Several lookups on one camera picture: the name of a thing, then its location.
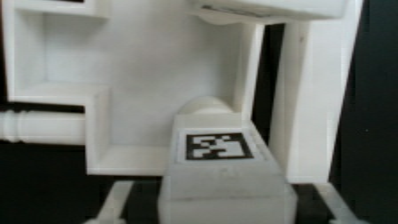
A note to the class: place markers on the white chair seat plate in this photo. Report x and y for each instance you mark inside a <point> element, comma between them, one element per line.
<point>130,58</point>

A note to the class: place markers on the translucent gripper right finger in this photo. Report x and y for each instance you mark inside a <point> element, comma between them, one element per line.
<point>337,205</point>

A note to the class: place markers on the white chair leg block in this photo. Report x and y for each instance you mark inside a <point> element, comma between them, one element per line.
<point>225,187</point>

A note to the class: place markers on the white tagged chair leg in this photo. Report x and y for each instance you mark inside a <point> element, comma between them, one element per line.
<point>226,12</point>

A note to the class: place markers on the translucent gripper left finger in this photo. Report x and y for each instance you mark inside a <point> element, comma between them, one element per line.
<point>111,211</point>

